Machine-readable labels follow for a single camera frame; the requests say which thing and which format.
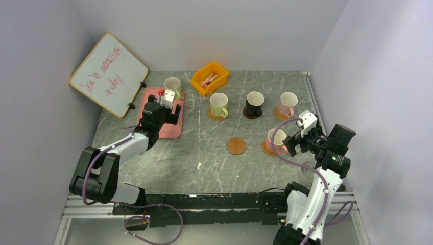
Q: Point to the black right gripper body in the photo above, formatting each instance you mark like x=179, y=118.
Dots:
x=313, y=140

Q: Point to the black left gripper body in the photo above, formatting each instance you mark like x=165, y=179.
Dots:
x=165, y=117

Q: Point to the pink mug white inside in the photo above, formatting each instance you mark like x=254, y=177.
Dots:
x=288, y=101

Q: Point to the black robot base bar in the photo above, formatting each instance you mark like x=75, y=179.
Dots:
x=202, y=209

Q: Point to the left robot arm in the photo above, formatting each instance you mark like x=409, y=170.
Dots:
x=95, y=178

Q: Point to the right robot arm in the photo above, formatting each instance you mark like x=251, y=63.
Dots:
x=307, y=208

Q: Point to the orange patterned coaster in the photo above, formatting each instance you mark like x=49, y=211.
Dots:
x=281, y=117
x=268, y=148

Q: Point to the woven rattan coaster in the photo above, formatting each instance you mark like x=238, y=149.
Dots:
x=213, y=117

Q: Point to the dark brown wooden coaster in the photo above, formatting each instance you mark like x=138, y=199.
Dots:
x=252, y=114

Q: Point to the light wooden round coaster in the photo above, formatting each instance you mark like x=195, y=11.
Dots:
x=236, y=145

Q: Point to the pink plastic tray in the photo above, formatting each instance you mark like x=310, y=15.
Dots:
x=168, y=131

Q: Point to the yellow plastic bin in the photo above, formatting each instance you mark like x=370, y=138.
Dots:
x=204, y=73

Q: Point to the red white marker pens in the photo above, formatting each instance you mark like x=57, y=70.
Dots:
x=209, y=80

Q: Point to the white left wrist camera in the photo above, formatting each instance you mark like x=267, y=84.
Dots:
x=166, y=98

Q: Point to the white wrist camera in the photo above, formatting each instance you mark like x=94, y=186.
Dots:
x=166, y=98
x=307, y=121

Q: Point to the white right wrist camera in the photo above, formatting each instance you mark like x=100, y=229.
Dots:
x=307, y=121

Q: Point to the whiteboard with yellow frame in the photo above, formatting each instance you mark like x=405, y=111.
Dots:
x=110, y=75

